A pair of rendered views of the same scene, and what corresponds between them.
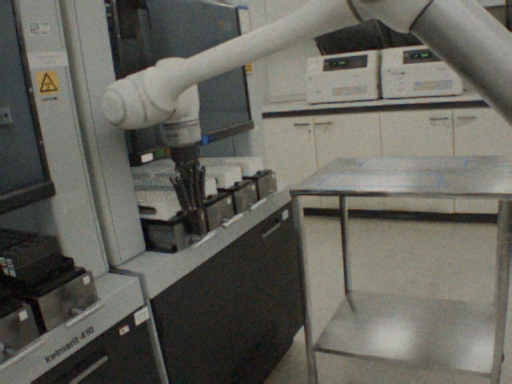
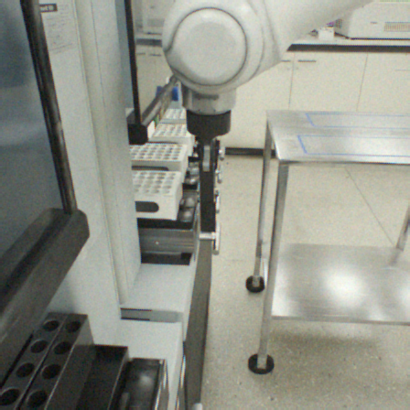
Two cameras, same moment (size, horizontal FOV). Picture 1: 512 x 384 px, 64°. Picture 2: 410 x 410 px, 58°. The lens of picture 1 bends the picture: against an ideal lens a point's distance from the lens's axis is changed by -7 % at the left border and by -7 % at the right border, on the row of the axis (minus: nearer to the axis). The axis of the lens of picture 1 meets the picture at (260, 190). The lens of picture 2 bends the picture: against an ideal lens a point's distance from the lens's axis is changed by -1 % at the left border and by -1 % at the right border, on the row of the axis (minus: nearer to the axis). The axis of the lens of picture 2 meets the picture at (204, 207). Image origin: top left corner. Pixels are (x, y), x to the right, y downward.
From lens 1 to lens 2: 0.70 m
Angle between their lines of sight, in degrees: 28
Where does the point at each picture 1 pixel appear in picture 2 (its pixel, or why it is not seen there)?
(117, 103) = (236, 43)
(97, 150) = (105, 125)
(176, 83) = (322, 13)
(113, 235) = (123, 263)
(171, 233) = (188, 239)
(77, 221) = (96, 265)
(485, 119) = (323, 63)
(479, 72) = not seen: outside the picture
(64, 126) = (71, 80)
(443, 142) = (282, 84)
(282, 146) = not seen: hidden behind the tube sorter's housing
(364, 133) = not seen: hidden behind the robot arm
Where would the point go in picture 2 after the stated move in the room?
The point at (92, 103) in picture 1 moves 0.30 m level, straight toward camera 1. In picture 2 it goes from (96, 28) to (353, 54)
